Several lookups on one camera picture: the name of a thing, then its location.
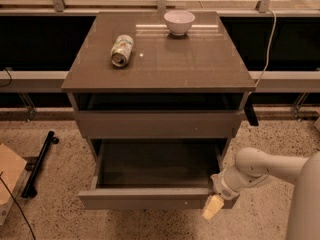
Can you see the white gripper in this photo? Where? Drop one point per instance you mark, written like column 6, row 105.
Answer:
column 227, row 184

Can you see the grey drawer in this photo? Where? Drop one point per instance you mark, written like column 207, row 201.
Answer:
column 153, row 174
column 118, row 125

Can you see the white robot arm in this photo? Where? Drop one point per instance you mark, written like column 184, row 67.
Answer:
column 253, row 167

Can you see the grey top drawer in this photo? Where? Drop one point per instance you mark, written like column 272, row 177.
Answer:
column 118, row 125

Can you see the grey drawer cabinet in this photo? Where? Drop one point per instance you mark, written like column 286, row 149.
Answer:
column 198, row 72

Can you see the green soda can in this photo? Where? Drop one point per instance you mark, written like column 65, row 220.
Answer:
column 121, row 50

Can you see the black metal bar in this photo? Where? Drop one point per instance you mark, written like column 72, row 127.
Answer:
column 29, row 189

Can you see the white ceramic bowl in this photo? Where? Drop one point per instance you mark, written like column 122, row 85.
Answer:
column 179, row 22

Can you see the wooden board on left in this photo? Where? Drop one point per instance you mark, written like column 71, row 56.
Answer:
column 12, row 166

